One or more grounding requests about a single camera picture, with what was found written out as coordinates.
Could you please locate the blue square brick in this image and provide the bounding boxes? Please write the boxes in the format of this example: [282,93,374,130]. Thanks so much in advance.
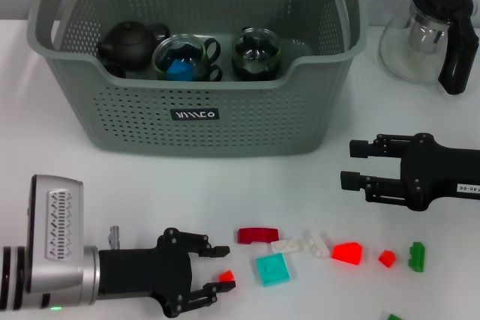
[166,58,195,81]

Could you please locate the black clay teapot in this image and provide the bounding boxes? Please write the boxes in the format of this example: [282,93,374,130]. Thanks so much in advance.
[96,19,173,70]

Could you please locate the small black clay cup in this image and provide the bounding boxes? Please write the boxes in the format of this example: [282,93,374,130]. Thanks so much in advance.
[103,60,129,79]

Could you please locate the grey perforated storage basket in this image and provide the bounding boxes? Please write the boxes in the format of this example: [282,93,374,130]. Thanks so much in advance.
[28,0,371,158]

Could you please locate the silver left connector plug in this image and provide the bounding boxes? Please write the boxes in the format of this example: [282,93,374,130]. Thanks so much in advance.
[108,225,121,250]

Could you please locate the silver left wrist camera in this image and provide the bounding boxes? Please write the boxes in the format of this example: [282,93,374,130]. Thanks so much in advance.
[24,174,86,295]

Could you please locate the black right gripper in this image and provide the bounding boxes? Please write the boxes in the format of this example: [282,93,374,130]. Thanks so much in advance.
[340,132,480,211]

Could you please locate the dark red brick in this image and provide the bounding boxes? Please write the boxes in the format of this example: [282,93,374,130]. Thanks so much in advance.
[236,226,281,246]

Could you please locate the teal square brick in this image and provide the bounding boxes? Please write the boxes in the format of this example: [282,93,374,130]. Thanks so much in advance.
[256,252,292,287]

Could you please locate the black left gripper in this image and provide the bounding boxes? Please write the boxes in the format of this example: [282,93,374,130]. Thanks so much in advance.
[97,227,236,318]

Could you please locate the glass pitcher black handle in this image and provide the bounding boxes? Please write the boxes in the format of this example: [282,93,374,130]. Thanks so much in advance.
[379,0,480,96]

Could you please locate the translucent white brick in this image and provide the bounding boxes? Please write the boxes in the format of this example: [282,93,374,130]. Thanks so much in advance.
[303,229,333,260]

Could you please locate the large red sloped brick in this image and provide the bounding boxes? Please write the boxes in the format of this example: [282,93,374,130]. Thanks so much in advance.
[331,241,364,267]

